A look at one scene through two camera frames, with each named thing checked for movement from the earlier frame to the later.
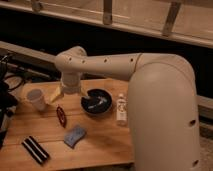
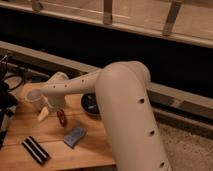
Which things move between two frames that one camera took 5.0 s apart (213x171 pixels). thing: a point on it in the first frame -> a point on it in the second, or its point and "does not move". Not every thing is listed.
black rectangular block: [35, 149] does not move
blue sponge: [74, 136] does not move
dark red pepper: [61, 116] does not move
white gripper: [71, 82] -> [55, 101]
